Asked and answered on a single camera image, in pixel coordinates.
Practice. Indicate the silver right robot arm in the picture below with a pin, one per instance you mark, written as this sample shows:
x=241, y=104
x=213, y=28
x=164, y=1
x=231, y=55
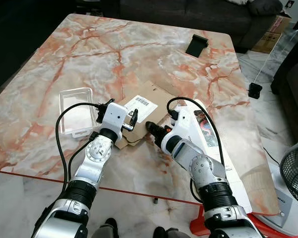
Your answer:
x=208, y=171

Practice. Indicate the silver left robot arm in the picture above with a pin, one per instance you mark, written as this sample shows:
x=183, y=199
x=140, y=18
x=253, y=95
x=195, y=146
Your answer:
x=92, y=158

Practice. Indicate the clear plastic container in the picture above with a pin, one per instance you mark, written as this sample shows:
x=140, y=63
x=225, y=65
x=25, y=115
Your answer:
x=77, y=111

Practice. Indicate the long white printed box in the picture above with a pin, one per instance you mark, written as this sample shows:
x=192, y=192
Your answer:
x=238, y=178

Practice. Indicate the black phone stand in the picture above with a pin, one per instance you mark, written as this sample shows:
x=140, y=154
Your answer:
x=195, y=45

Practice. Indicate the dark robot right foot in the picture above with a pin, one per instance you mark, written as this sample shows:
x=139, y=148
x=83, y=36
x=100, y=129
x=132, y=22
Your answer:
x=169, y=233

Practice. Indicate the dark robot foot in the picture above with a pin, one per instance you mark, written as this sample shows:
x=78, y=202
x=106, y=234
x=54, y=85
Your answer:
x=107, y=230
x=169, y=233

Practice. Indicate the red plastic stool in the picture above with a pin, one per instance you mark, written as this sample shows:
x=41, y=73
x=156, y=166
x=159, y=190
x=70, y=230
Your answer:
x=198, y=228

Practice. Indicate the black power adapter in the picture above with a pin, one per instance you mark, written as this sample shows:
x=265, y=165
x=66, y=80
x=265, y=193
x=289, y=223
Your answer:
x=255, y=90

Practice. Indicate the dark robot left foot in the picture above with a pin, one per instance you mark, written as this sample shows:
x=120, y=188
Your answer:
x=107, y=230

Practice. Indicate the dark sofa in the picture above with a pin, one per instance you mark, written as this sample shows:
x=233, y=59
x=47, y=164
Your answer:
x=188, y=17

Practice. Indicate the dark armchair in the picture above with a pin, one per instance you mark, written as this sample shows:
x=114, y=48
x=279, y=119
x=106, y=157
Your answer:
x=293, y=84

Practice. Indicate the black fan grille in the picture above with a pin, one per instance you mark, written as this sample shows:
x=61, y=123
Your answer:
x=297, y=171

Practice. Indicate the brown cardboard box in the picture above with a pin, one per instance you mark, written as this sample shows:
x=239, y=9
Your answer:
x=270, y=37

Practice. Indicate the white floor appliance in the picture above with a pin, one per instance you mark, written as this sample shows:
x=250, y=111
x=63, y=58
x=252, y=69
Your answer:
x=285, y=213

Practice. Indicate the dark sofa cushion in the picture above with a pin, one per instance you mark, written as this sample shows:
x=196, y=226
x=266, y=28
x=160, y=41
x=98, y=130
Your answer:
x=264, y=6

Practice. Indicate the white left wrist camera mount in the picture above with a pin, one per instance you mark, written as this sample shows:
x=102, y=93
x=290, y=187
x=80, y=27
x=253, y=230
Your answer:
x=113, y=116

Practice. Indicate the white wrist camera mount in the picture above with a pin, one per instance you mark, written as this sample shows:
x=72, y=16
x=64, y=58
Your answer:
x=186, y=124
x=113, y=116

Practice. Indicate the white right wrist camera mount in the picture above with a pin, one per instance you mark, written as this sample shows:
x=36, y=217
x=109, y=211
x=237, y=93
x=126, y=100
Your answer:
x=186, y=124

